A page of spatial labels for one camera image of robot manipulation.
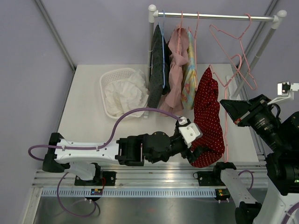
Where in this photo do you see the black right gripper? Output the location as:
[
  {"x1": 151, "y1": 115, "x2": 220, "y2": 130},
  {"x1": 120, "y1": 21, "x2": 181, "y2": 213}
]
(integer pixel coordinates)
[{"x1": 221, "y1": 93, "x2": 290, "y2": 151}]

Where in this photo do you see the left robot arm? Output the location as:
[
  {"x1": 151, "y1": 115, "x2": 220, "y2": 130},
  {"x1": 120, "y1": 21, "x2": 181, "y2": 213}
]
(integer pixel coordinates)
[{"x1": 42, "y1": 131, "x2": 208, "y2": 186}]

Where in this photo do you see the pink pleated skirt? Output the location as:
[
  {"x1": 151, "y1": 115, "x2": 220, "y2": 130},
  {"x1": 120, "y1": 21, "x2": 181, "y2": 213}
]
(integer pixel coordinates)
[{"x1": 160, "y1": 27, "x2": 189, "y2": 116}]

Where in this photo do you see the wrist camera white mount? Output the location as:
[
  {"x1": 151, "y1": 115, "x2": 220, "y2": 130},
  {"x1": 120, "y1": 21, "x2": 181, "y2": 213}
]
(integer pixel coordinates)
[
  {"x1": 178, "y1": 117, "x2": 203, "y2": 148},
  {"x1": 268, "y1": 82, "x2": 299, "y2": 105}
]

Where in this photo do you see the aluminium corner frame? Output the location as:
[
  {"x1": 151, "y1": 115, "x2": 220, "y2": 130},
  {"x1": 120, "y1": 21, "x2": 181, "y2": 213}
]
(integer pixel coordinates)
[
  {"x1": 233, "y1": 0, "x2": 281, "y2": 159},
  {"x1": 33, "y1": 0, "x2": 77, "y2": 73}
]

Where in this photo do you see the pink hanger of tie-dye skirt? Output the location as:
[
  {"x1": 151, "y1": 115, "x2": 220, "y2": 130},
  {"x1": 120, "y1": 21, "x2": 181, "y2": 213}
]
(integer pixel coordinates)
[{"x1": 188, "y1": 12, "x2": 199, "y2": 91}]

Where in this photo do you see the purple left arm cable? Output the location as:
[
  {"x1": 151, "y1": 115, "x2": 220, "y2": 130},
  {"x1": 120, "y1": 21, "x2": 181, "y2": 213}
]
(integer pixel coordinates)
[{"x1": 28, "y1": 107, "x2": 185, "y2": 217}]

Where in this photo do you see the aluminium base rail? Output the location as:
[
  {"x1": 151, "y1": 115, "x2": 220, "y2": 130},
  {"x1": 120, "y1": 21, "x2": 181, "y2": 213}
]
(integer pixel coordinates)
[{"x1": 31, "y1": 163, "x2": 268, "y2": 188}]

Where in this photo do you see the yellow blue tie-dye skirt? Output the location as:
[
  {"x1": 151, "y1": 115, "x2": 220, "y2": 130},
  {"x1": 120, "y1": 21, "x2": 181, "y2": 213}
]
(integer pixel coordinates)
[{"x1": 181, "y1": 29, "x2": 198, "y2": 110}]

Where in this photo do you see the white ruffled skirt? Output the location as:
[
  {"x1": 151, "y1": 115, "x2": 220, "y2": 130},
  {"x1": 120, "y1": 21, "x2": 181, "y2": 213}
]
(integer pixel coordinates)
[{"x1": 104, "y1": 69, "x2": 150, "y2": 118}]

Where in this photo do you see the aluminium corner frame left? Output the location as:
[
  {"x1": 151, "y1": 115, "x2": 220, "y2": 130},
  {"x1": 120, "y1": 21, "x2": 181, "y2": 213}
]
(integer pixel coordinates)
[{"x1": 33, "y1": 0, "x2": 77, "y2": 73}]

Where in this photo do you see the dark grey dotted skirt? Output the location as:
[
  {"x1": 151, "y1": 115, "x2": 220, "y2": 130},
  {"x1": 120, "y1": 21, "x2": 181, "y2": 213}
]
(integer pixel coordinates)
[{"x1": 148, "y1": 25, "x2": 171, "y2": 108}]

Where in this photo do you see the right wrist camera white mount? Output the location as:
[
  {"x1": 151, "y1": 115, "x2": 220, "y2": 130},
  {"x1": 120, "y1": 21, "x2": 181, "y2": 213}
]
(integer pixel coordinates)
[{"x1": 268, "y1": 82, "x2": 299, "y2": 105}]

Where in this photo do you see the blue wire hanger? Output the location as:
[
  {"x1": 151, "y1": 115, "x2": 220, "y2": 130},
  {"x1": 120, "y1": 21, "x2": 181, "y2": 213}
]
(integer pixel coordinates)
[{"x1": 158, "y1": 10, "x2": 168, "y2": 95}]

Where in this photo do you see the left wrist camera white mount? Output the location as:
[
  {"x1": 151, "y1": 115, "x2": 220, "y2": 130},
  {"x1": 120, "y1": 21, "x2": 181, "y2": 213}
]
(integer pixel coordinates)
[{"x1": 178, "y1": 117, "x2": 203, "y2": 148}]

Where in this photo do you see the pink hanger of red skirt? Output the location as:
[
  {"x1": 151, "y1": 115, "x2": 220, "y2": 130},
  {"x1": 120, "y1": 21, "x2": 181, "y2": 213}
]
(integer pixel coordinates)
[{"x1": 208, "y1": 61, "x2": 242, "y2": 163}]

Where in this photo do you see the pink hanger of white skirt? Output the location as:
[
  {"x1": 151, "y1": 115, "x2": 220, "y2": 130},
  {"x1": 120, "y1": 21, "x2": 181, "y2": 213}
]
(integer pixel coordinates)
[{"x1": 208, "y1": 13, "x2": 257, "y2": 91}]

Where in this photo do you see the white metal clothes rack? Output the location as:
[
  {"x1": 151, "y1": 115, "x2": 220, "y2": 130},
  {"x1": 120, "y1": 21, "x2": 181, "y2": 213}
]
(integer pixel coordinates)
[{"x1": 147, "y1": 4, "x2": 287, "y2": 100}]

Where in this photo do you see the red polka dot skirt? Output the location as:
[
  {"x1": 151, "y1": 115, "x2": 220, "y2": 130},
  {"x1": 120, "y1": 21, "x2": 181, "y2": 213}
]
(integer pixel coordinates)
[{"x1": 191, "y1": 67, "x2": 225, "y2": 168}]

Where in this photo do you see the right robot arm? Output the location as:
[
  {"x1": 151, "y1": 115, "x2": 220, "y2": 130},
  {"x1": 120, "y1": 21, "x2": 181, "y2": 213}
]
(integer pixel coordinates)
[{"x1": 212, "y1": 95, "x2": 299, "y2": 224}]

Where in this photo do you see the white perforated plastic basket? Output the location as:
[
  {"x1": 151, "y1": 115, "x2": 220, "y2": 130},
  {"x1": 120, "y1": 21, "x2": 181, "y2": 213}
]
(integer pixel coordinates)
[{"x1": 99, "y1": 67, "x2": 148, "y2": 119}]

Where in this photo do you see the aluminium corner frame right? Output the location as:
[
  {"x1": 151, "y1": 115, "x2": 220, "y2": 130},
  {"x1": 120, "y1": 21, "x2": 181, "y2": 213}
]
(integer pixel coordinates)
[{"x1": 233, "y1": 0, "x2": 281, "y2": 159}]

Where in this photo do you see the white slotted cable duct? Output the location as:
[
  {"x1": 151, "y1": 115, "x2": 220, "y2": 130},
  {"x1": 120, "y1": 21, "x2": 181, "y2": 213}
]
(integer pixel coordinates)
[{"x1": 42, "y1": 188, "x2": 216, "y2": 198}]

